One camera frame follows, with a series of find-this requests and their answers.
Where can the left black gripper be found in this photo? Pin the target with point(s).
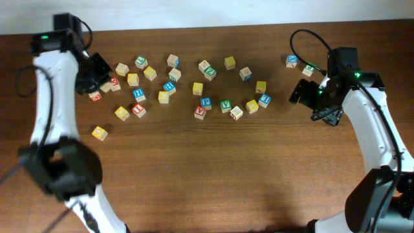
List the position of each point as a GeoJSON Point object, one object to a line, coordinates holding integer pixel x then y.
{"type": "Point", "coordinates": [107, 70]}

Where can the blue h block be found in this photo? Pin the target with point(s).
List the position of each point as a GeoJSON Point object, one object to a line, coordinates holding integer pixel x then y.
{"type": "Point", "coordinates": [170, 88]}
{"type": "Point", "coordinates": [139, 95]}

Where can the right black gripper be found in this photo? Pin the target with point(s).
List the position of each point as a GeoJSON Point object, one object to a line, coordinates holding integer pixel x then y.
{"type": "Point", "coordinates": [330, 116]}

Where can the wood block blue side right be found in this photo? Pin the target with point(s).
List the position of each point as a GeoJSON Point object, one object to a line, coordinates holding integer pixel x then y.
{"type": "Point", "coordinates": [245, 74]}

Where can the plain wood block left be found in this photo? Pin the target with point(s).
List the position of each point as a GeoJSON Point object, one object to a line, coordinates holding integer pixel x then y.
{"type": "Point", "coordinates": [122, 69]}

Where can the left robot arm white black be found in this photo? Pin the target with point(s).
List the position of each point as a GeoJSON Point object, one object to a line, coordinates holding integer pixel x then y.
{"type": "Point", "coordinates": [56, 159]}

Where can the yellow block top centre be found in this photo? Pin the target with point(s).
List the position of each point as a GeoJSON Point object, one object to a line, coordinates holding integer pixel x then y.
{"type": "Point", "coordinates": [229, 63]}

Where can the blue X block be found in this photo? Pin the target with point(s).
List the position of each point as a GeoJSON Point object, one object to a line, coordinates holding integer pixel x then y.
{"type": "Point", "coordinates": [291, 61]}

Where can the blue H block left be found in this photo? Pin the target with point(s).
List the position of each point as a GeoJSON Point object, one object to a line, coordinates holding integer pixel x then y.
{"type": "Point", "coordinates": [139, 95]}

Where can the green R block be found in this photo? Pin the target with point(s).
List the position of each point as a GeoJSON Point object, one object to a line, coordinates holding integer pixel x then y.
{"type": "Point", "coordinates": [106, 87]}

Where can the yellow S block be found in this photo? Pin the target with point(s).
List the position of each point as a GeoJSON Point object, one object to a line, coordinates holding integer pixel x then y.
{"type": "Point", "coordinates": [197, 88]}
{"type": "Point", "coordinates": [150, 73]}

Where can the yellow G block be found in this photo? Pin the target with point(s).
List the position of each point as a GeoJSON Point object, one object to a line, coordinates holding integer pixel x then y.
{"type": "Point", "coordinates": [133, 79]}

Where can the yellow block right upper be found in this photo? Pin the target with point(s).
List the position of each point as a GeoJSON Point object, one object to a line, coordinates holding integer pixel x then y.
{"type": "Point", "coordinates": [261, 87]}

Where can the yellow block far lower left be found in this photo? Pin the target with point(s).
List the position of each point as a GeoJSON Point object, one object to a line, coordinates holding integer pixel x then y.
{"type": "Point", "coordinates": [99, 133]}

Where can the blue H block upper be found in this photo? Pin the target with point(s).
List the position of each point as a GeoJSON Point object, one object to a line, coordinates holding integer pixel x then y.
{"type": "Point", "coordinates": [170, 88]}

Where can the wood block red side left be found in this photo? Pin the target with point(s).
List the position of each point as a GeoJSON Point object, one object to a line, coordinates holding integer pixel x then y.
{"type": "Point", "coordinates": [95, 96]}

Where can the red Y block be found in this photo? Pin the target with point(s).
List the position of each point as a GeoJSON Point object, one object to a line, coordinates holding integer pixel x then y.
{"type": "Point", "coordinates": [115, 84]}

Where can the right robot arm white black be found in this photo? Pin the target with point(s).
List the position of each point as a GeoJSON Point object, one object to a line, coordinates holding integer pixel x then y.
{"type": "Point", "coordinates": [383, 200]}

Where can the yellow block centre left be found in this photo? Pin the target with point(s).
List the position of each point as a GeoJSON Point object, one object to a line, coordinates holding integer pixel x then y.
{"type": "Point", "coordinates": [163, 97]}

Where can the red I block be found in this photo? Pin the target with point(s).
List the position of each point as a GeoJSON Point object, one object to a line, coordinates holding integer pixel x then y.
{"type": "Point", "coordinates": [139, 110]}

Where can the blue T block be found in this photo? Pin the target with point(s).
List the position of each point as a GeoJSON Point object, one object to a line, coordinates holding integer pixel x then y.
{"type": "Point", "coordinates": [264, 100]}

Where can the wood block red side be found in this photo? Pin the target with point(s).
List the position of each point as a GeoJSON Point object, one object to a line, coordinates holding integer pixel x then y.
{"type": "Point", "coordinates": [95, 96]}
{"type": "Point", "coordinates": [236, 113]}

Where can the leaf wood block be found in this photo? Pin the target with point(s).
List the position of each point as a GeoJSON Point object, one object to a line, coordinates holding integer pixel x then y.
{"type": "Point", "coordinates": [203, 65]}

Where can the plain wood block green side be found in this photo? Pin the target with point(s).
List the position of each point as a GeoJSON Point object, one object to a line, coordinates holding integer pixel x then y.
{"type": "Point", "coordinates": [174, 74]}

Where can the plain wood block blue side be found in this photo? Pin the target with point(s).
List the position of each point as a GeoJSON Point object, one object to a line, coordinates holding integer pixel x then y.
{"type": "Point", "coordinates": [173, 61]}

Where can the green Z block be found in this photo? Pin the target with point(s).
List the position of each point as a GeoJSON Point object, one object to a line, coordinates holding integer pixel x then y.
{"type": "Point", "coordinates": [210, 73]}

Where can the green V block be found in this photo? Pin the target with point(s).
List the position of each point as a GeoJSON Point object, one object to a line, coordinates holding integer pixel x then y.
{"type": "Point", "coordinates": [226, 106]}

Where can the yellow block right lower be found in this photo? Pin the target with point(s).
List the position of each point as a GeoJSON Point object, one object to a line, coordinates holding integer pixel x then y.
{"type": "Point", "coordinates": [252, 106]}

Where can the blue P block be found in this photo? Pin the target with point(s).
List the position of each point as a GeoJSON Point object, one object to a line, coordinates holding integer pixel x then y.
{"type": "Point", "coordinates": [206, 103]}

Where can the green J block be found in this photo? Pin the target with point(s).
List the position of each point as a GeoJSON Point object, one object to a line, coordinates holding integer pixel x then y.
{"type": "Point", "coordinates": [308, 70]}

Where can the green L block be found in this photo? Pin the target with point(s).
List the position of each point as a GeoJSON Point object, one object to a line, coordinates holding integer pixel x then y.
{"type": "Point", "coordinates": [141, 62]}

